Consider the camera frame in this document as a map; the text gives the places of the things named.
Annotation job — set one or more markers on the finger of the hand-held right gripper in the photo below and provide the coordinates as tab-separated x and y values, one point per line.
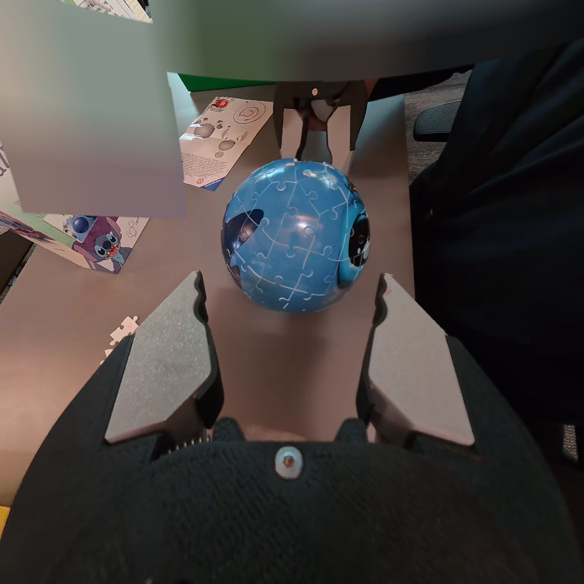
292	134
341	150

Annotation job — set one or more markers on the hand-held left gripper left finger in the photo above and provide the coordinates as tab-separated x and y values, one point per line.
169	360

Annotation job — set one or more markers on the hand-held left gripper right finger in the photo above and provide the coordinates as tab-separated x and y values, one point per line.
410	369

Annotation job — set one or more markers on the white puzzle piece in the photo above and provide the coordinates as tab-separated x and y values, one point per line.
107	357
123	331

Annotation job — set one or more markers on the blue puzzle ball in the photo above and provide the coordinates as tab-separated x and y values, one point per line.
296	237

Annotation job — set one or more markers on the cartoon puzzle box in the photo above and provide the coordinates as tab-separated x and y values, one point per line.
105	246

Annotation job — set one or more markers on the person's right hand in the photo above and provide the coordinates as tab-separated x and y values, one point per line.
321	118

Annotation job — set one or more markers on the folded instruction leaflet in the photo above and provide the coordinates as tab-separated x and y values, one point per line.
219	137

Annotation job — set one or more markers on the green plastic bin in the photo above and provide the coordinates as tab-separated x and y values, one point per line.
219	82

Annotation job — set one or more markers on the black mesh office chair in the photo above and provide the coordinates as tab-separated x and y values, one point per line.
435	121

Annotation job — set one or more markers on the person's dark clothing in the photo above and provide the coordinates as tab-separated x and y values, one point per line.
502	228

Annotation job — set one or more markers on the yellow plastic bin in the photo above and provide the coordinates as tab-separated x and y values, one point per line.
3	515

